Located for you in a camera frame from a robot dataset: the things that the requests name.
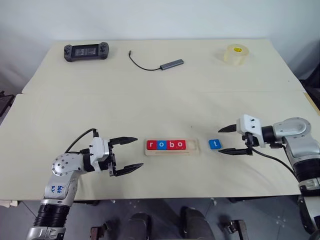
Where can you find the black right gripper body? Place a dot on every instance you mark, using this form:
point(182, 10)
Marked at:
point(251, 141)

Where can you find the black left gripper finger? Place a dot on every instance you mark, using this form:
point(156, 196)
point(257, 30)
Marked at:
point(123, 140)
point(128, 170)

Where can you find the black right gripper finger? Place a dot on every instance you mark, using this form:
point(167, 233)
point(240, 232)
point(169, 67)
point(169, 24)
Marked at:
point(235, 151)
point(228, 128)

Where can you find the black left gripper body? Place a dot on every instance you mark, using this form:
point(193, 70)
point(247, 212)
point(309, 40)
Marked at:
point(112, 162)

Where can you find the blue letter tile t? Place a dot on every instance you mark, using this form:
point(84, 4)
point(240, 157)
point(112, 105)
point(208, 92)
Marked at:
point(215, 144)

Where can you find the red letter tile r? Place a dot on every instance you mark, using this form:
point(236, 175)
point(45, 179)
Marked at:
point(152, 145)

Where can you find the blue letter tile o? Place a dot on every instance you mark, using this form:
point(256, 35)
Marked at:
point(161, 145)

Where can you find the light wooden letter tray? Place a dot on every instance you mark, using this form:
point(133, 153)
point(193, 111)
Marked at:
point(192, 148)

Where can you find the red letter tile b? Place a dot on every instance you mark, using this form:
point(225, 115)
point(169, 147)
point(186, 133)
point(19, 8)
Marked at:
point(171, 145)

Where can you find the red letter tile o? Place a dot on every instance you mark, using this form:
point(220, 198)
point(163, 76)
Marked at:
point(180, 144)

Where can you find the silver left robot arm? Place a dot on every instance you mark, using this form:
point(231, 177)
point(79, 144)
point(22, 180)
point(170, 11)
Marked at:
point(65, 165)

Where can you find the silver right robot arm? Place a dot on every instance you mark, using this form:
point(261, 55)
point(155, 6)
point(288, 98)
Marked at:
point(295, 130)

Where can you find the dark rounded shape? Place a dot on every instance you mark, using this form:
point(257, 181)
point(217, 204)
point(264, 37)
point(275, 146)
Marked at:
point(140, 226)
point(196, 223)

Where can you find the clear tape roll yellow core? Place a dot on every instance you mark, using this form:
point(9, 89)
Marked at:
point(233, 58)

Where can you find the black chair beside table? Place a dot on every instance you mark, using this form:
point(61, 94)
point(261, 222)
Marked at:
point(313, 87)

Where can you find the dark grey handheld game console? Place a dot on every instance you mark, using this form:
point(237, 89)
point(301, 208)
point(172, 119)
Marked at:
point(86, 51)

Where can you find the dark object beside table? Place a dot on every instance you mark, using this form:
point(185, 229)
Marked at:
point(5, 103)

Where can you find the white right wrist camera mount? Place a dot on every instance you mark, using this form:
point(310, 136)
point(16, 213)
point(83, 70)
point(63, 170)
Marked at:
point(250, 125)

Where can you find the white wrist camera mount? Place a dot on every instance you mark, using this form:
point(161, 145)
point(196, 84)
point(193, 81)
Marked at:
point(98, 150)
point(250, 125)

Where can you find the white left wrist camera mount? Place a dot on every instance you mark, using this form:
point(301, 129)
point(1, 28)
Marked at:
point(98, 150)

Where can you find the black table frame bar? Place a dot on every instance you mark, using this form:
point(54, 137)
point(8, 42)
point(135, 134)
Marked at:
point(262, 200)
point(87, 202)

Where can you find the rusty metal bracket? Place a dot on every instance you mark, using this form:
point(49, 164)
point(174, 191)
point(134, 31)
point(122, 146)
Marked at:
point(100, 231)
point(236, 228)

